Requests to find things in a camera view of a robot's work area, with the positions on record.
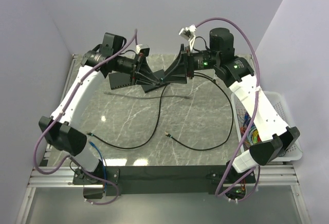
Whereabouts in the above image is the aluminium rail frame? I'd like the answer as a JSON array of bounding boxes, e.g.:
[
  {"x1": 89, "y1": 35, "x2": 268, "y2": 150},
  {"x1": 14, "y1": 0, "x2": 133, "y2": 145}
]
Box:
[{"x1": 27, "y1": 164, "x2": 299, "y2": 188}]

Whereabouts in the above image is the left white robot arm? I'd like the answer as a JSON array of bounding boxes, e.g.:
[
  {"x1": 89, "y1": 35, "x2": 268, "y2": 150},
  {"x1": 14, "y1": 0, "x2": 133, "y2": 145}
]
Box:
[{"x1": 36, "y1": 32, "x2": 157, "y2": 184}]

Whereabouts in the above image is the black network switch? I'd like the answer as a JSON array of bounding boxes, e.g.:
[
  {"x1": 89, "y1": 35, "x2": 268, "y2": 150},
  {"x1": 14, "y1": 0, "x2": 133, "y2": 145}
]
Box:
[
  {"x1": 108, "y1": 72, "x2": 135, "y2": 90},
  {"x1": 141, "y1": 69, "x2": 167, "y2": 94}
]

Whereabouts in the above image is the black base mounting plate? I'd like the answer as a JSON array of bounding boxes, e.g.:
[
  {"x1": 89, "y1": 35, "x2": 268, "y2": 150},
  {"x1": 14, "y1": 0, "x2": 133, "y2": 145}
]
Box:
[{"x1": 72, "y1": 164, "x2": 258, "y2": 198}]

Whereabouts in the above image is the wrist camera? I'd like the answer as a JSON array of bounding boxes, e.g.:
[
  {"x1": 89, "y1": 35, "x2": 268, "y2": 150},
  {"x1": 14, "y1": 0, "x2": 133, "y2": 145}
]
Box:
[
  {"x1": 136, "y1": 44, "x2": 150, "y2": 57},
  {"x1": 179, "y1": 25, "x2": 197, "y2": 51}
]

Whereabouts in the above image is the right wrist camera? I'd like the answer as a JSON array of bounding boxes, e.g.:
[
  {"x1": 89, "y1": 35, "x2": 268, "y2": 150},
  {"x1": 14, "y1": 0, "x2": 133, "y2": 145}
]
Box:
[{"x1": 179, "y1": 25, "x2": 197, "y2": 51}]

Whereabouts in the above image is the colourful wire bundle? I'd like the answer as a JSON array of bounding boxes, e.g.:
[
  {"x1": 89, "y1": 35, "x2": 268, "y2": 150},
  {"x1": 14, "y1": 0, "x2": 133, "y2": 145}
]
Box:
[{"x1": 237, "y1": 110, "x2": 263, "y2": 153}]

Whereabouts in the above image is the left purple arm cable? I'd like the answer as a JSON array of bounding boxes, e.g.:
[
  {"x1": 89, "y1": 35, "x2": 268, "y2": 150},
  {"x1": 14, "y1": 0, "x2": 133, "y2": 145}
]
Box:
[{"x1": 33, "y1": 29, "x2": 142, "y2": 206}]

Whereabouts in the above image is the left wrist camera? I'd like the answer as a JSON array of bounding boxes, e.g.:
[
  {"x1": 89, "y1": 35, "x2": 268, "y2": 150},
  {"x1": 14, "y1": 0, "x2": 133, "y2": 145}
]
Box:
[{"x1": 136, "y1": 44, "x2": 150, "y2": 57}]

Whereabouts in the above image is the black ethernet cable with plug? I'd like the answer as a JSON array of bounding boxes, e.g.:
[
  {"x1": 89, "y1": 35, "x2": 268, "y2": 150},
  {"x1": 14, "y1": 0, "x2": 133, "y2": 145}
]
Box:
[{"x1": 86, "y1": 78, "x2": 171, "y2": 150}]

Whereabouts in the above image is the blue ethernet cable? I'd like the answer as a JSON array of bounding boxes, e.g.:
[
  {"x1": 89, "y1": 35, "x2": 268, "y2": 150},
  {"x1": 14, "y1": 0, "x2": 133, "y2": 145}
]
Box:
[{"x1": 89, "y1": 141, "x2": 108, "y2": 196}]

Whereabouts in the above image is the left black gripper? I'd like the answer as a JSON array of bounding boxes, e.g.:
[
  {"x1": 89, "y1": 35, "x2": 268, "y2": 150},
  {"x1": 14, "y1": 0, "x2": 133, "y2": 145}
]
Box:
[{"x1": 114, "y1": 53, "x2": 160, "y2": 86}]

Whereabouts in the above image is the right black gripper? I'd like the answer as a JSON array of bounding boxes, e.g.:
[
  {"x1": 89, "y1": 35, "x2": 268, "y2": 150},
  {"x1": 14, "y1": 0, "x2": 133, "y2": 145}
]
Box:
[{"x1": 162, "y1": 44, "x2": 219, "y2": 84}]

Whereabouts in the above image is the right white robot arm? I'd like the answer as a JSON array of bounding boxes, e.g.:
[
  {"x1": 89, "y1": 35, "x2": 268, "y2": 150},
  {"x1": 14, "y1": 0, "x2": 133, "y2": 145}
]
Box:
[{"x1": 162, "y1": 25, "x2": 300, "y2": 182}]

